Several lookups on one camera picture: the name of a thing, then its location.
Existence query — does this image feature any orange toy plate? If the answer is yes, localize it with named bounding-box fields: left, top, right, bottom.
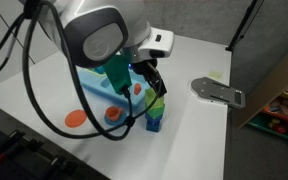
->
left=64, top=109, right=88, bottom=129

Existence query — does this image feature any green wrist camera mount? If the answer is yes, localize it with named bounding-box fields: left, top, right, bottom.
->
left=102, top=54, right=133, bottom=96

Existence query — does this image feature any yellow sticky note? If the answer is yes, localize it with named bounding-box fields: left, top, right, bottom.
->
left=208, top=70, right=224, bottom=80

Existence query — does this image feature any dark green cube block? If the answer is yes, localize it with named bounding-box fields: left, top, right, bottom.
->
left=145, top=101, right=166, bottom=120

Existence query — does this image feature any orange toy cup with handle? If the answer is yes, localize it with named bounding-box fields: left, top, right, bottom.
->
left=105, top=106, right=125, bottom=122

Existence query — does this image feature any small orange-red toy cup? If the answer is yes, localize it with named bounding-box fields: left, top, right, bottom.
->
left=133, top=82, right=142, bottom=96

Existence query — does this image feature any grey metal mounting plate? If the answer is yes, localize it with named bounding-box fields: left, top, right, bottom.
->
left=190, top=76, right=247, bottom=110

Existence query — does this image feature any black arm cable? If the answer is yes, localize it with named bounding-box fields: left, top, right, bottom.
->
left=0, top=13, right=28, bottom=84

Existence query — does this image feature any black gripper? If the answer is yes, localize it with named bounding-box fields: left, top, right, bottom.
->
left=131, top=58, right=168, bottom=98

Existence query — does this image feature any black perforated bench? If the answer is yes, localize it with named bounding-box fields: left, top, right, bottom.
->
left=0, top=119, right=112, bottom=180

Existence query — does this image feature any yellow-green dish rack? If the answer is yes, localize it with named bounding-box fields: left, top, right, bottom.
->
left=83, top=67, right=105, bottom=78

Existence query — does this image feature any blue toy sink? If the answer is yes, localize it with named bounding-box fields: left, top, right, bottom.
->
left=76, top=65, right=152, bottom=109

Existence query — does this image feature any bright blue block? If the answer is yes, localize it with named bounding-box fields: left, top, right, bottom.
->
left=146, top=120, right=162, bottom=133

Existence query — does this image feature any black tripod pole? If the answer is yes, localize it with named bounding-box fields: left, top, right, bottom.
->
left=225, top=0, right=265, bottom=53

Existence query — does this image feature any black looping gripper cable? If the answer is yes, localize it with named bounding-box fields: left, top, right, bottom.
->
left=21, top=0, right=167, bottom=142

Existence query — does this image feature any toy shelf with bins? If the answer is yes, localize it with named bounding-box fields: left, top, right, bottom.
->
left=245, top=76, right=288, bottom=145

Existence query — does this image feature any dark blue block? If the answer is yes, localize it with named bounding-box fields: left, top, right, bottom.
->
left=145, top=113, right=164, bottom=126

